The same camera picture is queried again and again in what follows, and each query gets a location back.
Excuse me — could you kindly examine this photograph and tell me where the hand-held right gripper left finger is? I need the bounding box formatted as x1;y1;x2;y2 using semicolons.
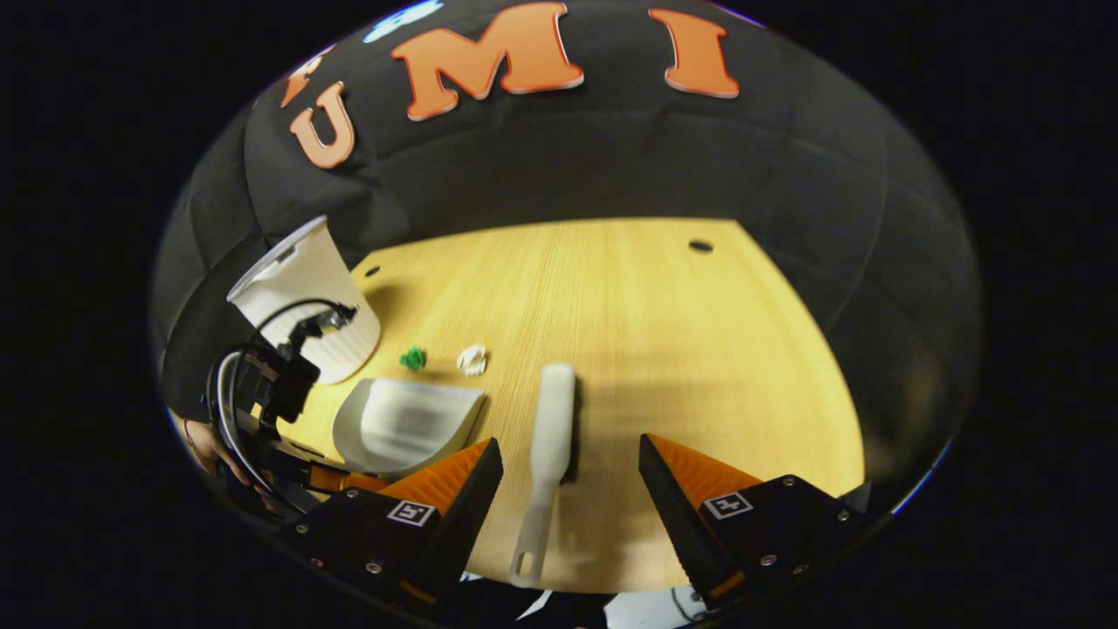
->
293;437;505;612

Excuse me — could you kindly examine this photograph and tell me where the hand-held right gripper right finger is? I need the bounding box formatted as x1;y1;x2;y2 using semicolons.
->
638;432;866;612

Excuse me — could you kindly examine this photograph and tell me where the white dustpan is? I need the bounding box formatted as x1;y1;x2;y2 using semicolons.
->
332;377;487;477

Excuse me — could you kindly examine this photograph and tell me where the white garbage bin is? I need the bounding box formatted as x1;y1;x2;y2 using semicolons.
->
227;216;383;385

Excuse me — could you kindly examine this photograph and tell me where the small white broom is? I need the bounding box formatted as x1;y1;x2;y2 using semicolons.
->
509;363;579;589

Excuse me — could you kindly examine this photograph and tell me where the wooden desktop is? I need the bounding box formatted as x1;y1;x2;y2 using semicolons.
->
253;217;866;595

